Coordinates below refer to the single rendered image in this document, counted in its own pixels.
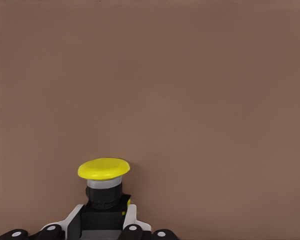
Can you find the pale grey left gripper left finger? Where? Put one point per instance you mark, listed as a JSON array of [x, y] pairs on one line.
[[73, 220]]

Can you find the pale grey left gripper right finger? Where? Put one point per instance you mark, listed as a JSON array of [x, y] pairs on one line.
[[133, 216]]

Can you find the yellow mushroom push button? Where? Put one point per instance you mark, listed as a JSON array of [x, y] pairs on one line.
[[103, 170]]

